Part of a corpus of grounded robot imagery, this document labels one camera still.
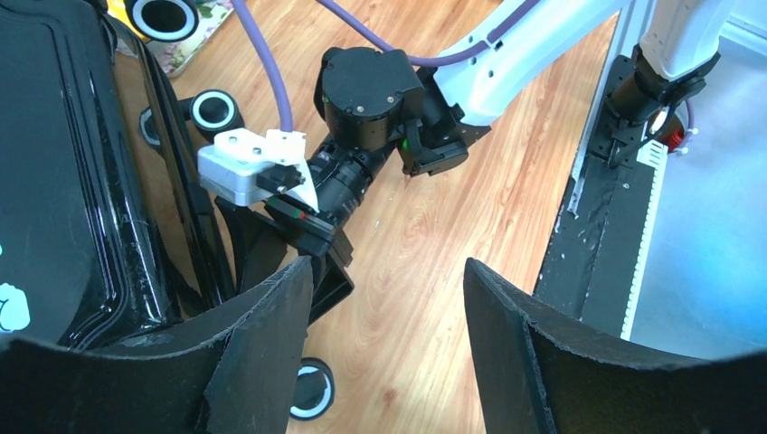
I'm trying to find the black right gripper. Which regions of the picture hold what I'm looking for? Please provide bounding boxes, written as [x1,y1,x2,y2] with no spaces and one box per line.
[215,134,397,325]

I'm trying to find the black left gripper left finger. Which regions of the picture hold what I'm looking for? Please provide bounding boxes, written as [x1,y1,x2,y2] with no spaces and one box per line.
[1,258,313,433]

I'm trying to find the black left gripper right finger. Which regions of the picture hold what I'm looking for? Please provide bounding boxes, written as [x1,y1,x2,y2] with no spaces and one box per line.
[464,259,766,433]

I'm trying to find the black white space suitcase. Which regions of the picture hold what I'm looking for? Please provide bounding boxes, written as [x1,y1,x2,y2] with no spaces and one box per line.
[1,1,336,420]

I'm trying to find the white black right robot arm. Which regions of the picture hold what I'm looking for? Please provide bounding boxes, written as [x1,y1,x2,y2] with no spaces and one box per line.
[197,1,628,321]

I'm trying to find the floral placemat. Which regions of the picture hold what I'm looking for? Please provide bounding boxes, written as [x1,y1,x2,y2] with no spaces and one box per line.
[108,0,236,79]

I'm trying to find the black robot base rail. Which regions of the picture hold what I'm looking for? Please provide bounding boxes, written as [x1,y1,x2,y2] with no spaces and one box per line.
[533,55,668,340]

